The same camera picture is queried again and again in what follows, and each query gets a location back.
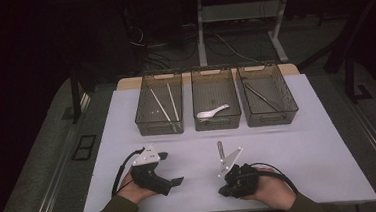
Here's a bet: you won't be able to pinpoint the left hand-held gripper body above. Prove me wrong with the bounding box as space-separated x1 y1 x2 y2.
128 142 175 199

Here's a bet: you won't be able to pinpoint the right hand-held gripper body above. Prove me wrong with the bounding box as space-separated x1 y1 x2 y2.
215 144 263 200

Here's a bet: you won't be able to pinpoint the metal fork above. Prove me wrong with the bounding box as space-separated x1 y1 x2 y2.
216 141 227 162

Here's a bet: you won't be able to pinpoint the smoky clear plastic bin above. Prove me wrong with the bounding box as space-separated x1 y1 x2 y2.
189 63 244 133
235 59 301 128
131 68 187 138

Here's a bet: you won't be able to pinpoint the white ceramic spoon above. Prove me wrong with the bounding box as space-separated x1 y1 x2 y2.
195 103 231 120

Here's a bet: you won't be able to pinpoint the metal table knife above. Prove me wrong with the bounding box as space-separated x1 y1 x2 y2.
244 80 283 115

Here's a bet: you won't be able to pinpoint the person's left hand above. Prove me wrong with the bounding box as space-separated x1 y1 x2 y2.
115 169 159 206

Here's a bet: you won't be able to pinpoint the person's right hand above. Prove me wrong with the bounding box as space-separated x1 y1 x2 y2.
244 165 299 212

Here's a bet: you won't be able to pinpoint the white table mat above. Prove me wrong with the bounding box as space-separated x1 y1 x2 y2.
73 68 376 212

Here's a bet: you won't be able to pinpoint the black metal stand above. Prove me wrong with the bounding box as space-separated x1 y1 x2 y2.
67 64 93 125
293 0 376 108

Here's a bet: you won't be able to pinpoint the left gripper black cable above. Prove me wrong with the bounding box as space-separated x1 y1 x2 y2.
108 148 149 198

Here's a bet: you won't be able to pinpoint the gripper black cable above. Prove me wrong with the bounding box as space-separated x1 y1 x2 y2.
108 148 149 198
248 160 299 198

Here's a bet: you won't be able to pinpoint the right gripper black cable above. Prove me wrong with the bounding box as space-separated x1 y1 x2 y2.
248 160 299 198

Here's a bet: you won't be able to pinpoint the dark floor cables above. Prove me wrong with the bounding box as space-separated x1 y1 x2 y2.
123 4 201 74

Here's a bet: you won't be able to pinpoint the white floor cable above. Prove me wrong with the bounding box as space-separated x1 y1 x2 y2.
204 29 261 68

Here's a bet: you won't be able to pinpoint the white metal stand frame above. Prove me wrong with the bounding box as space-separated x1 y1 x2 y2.
194 0 296 69

